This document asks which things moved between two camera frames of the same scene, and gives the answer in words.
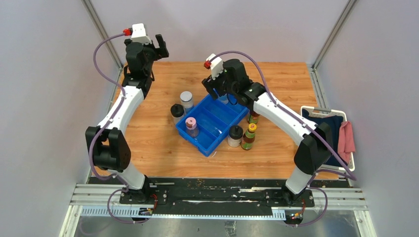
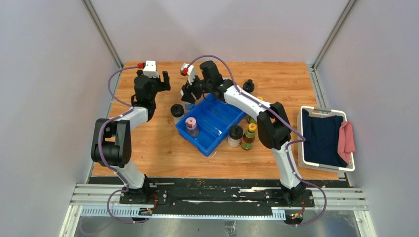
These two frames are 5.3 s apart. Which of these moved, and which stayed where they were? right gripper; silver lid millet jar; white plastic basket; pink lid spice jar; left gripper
Moved: left gripper; right gripper
Stayed: pink lid spice jar; silver lid millet jar; white plastic basket
